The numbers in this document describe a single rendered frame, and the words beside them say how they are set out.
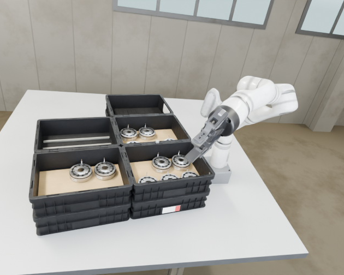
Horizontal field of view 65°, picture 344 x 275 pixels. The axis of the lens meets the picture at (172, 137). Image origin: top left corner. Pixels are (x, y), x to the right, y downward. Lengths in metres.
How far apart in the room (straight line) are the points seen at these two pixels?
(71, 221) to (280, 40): 3.13
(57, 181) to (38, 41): 2.18
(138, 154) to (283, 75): 2.83
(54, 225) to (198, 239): 0.63
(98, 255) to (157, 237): 0.27
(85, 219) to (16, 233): 0.29
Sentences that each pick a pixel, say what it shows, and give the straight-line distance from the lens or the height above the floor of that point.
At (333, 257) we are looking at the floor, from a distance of 2.64.
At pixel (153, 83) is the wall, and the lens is 3.38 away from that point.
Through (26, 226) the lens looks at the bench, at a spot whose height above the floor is 0.70.
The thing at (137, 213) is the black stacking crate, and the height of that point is 0.74.
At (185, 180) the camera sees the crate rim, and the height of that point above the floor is 0.92.
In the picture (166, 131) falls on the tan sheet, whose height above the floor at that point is 0.83.
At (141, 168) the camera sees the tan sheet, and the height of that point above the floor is 0.83.
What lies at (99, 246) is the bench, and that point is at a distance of 1.27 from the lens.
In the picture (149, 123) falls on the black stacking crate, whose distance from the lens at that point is 1.71.
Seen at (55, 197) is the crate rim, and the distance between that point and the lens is 1.16.
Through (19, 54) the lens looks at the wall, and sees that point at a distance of 3.41.
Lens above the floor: 1.74
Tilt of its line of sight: 33 degrees down
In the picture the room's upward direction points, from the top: 10 degrees clockwise
